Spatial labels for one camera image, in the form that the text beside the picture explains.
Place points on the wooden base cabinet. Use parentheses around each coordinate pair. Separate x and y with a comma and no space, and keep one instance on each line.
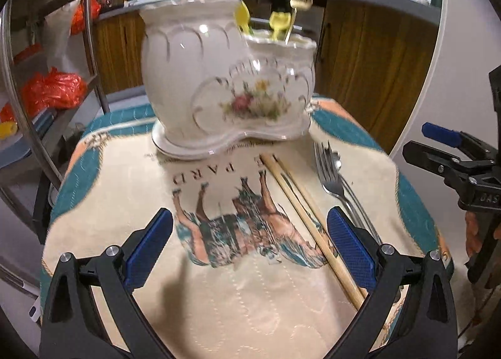
(117,53)
(372,69)

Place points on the white ceramic saucer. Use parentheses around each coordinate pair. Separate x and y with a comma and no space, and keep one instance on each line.
(195,151)

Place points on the white plastic bag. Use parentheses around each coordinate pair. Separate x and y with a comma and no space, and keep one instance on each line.
(58,42)

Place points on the metal shelf rack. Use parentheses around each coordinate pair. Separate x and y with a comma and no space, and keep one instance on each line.
(23,49)

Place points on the horse printed table cloth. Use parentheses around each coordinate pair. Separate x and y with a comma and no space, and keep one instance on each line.
(235,304)

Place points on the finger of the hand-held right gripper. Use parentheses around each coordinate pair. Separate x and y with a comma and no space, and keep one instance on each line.
(426,157)
(440,134)

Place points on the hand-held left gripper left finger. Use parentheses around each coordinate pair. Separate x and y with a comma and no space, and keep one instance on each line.
(150,245)

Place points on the large red plastic bag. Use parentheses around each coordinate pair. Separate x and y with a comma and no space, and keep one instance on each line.
(54,88)

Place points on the yellow round item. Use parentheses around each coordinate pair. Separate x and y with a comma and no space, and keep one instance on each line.
(8,130)

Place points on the silver metal fork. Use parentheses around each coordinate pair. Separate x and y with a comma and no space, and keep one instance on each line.
(337,161)
(330,182)

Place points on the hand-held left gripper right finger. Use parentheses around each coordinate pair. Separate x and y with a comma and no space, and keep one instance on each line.
(348,245)

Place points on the white floral ceramic utensil holder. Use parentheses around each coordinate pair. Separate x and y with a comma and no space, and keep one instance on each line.
(188,69)

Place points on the wooden chopstick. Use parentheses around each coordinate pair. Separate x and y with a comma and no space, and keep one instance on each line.
(282,186)
(297,188)

